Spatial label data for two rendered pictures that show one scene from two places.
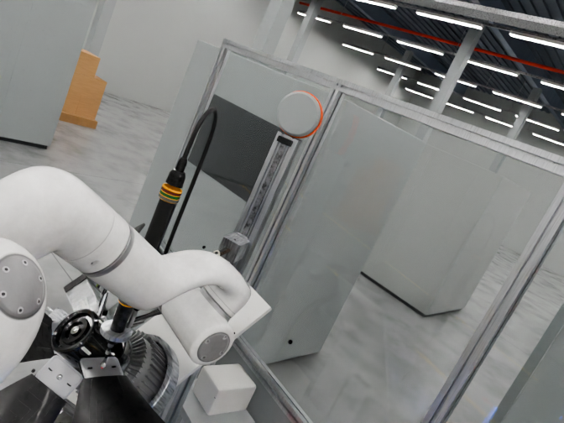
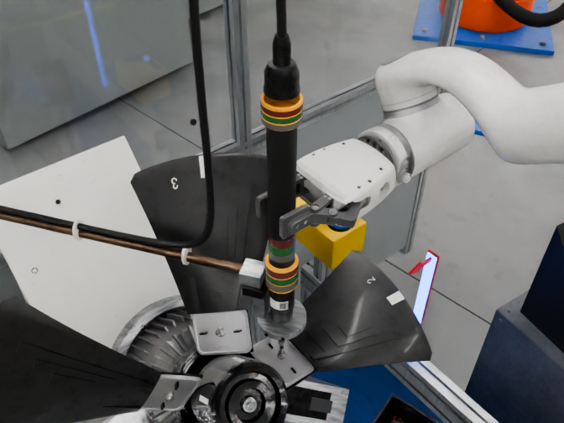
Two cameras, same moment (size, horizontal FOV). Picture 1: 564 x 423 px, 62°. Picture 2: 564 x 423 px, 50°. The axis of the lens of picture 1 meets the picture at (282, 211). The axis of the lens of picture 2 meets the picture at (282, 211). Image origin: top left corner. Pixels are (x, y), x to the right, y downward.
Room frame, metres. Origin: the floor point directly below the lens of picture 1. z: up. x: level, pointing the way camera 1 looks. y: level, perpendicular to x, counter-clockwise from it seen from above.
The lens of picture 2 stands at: (0.90, 0.75, 1.97)
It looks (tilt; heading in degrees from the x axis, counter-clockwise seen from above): 43 degrees down; 275
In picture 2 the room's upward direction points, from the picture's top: straight up
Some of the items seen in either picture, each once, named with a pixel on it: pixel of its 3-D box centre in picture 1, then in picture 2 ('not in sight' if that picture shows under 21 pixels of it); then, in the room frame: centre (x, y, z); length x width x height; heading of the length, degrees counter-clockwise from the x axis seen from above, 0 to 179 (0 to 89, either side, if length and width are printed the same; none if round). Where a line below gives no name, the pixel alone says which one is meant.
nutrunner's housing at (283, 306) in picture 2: (146, 254); (281, 215); (0.94, 0.23, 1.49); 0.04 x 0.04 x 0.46
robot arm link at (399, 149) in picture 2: not in sight; (383, 159); (0.82, 0.11, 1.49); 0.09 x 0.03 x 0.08; 133
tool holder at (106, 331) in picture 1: (125, 313); (274, 296); (0.95, 0.23, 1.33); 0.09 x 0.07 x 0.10; 168
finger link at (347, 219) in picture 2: not in sight; (346, 202); (0.87, 0.20, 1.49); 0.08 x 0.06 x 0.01; 103
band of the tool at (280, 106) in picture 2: (169, 194); (281, 110); (0.94, 0.23, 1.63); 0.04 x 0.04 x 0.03
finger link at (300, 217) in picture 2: not in sight; (309, 221); (0.91, 0.24, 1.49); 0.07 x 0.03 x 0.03; 44
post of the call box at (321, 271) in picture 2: not in sight; (322, 258); (0.88, -0.23, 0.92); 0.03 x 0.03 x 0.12; 43
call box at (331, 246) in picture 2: not in sight; (325, 228); (0.88, -0.23, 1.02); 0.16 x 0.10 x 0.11; 133
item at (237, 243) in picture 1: (233, 247); not in sight; (1.56, 0.10, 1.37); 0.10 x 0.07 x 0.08; 168
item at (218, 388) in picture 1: (222, 384); not in sight; (1.48, -0.06, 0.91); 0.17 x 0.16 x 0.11; 133
